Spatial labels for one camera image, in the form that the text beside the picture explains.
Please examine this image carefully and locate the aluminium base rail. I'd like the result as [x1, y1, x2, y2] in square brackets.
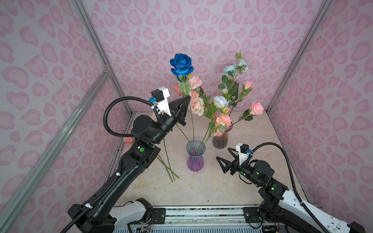
[110, 205, 304, 233]

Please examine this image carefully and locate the pink white peony spray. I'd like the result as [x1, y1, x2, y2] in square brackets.
[174, 75, 222, 129]

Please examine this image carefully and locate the blue purple glass vase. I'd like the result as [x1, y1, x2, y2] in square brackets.
[186, 139, 206, 172]

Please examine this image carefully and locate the pink peach rose spray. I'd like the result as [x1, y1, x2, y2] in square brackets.
[203, 105, 232, 143]

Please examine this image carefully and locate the dark blue small flower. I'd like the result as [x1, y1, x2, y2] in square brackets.
[169, 53, 196, 143]

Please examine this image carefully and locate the aluminium corner frame post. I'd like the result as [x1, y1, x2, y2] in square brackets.
[266, 0, 334, 115]
[71, 0, 125, 97]

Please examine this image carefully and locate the pink grey glass vase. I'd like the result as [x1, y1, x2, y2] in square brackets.
[212, 125, 233, 149]

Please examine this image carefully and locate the pale blue flower spray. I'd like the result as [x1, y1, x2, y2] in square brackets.
[218, 52, 251, 116]

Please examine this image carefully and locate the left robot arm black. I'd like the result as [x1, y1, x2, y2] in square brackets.
[62, 96, 191, 233]

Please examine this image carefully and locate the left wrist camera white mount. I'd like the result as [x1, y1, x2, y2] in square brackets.
[150, 87, 172, 116]

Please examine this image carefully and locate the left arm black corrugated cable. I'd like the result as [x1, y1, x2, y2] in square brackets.
[59, 96, 162, 233]

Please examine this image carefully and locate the aluminium corner frame post right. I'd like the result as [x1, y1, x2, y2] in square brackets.
[266, 0, 334, 115]

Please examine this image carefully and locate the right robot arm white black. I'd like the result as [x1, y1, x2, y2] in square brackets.
[216, 145, 365, 233]

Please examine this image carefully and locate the cream rose single stem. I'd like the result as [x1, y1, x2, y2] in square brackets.
[176, 123, 194, 143]

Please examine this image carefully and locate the cream white rose stem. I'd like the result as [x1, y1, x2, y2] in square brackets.
[157, 139, 180, 183]

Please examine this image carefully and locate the pink peach rose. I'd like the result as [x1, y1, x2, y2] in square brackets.
[123, 137, 135, 145]

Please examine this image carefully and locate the aluminium corner frame post left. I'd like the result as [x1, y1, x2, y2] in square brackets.
[71, 0, 125, 97]

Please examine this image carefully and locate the white blue artificial rose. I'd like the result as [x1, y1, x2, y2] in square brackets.
[201, 96, 230, 115]

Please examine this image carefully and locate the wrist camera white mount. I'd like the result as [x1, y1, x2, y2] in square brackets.
[236, 143, 253, 165]
[150, 87, 172, 116]

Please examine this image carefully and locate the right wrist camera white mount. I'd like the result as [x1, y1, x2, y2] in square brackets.
[236, 143, 253, 165]

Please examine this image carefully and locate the aluminium diagonal frame bar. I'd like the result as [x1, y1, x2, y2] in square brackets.
[1, 70, 111, 233]

